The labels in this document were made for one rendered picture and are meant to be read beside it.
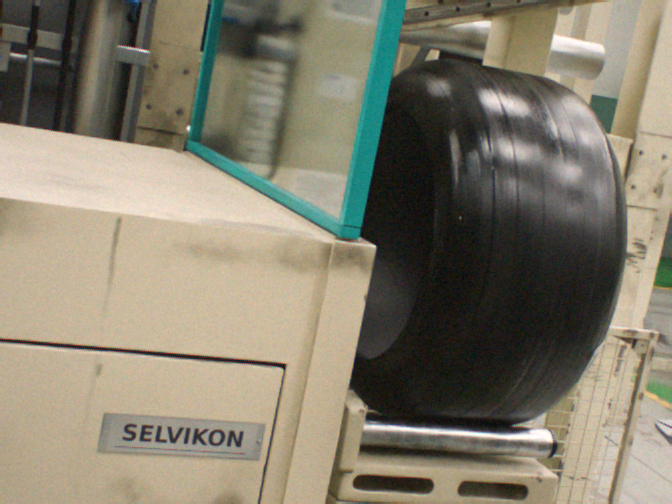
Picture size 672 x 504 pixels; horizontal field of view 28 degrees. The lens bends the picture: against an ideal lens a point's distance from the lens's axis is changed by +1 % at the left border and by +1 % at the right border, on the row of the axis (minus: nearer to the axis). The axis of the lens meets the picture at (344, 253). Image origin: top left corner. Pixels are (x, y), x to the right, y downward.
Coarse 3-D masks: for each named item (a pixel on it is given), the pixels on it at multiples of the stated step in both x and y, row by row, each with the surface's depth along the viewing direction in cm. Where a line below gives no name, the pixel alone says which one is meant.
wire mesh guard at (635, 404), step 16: (624, 336) 263; (640, 336) 264; (656, 336) 266; (624, 368) 266; (640, 368) 267; (592, 384) 264; (608, 384) 265; (640, 384) 267; (592, 400) 265; (640, 400) 268; (560, 416) 263; (608, 416) 267; (624, 432) 269; (624, 448) 269; (624, 464) 270; (560, 480) 266; (608, 496) 272
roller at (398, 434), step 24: (384, 432) 192; (408, 432) 194; (432, 432) 195; (456, 432) 197; (480, 432) 199; (504, 432) 201; (528, 432) 203; (552, 432) 205; (528, 456) 204; (552, 456) 204
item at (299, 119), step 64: (256, 0) 152; (320, 0) 133; (384, 0) 117; (256, 64) 150; (320, 64) 131; (384, 64) 118; (192, 128) 168; (256, 128) 147; (320, 128) 129; (320, 192) 127
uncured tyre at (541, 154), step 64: (448, 64) 197; (384, 128) 223; (448, 128) 186; (512, 128) 185; (576, 128) 191; (384, 192) 230; (448, 192) 183; (512, 192) 181; (576, 192) 185; (384, 256) 232; (448, 256) 181; (512, 256) 180; (576, 256) 184; (384, 320) 228; (448, 320) 183; (512, 320) 183; (576, 320) 186; (384, 384) 195; (448, 384) 188; (512, 384) 190
